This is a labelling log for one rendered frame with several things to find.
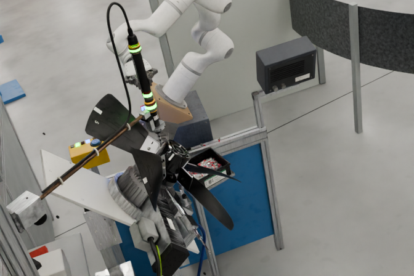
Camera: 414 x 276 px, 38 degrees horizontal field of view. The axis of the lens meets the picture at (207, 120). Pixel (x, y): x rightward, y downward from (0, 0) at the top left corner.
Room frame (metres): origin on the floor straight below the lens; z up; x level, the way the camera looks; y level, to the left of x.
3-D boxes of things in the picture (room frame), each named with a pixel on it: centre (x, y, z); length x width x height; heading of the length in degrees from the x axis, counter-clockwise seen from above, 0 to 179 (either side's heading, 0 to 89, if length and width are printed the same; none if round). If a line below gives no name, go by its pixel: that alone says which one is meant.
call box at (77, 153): (2.26, 0.56, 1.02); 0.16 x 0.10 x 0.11; 101
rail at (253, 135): (2.34, 0.17, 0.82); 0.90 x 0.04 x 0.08; 101
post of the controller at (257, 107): (2.42, -0.25, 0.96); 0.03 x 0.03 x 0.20; 11
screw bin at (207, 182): (2.19, 0.07, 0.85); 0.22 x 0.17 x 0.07; 116
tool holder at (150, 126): (1.96, 0.20, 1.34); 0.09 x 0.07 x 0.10; 136
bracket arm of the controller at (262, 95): (2.44, -0.35, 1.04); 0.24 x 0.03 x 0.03; 101
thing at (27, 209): (1.51, 0.63, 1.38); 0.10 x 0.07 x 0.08; 136
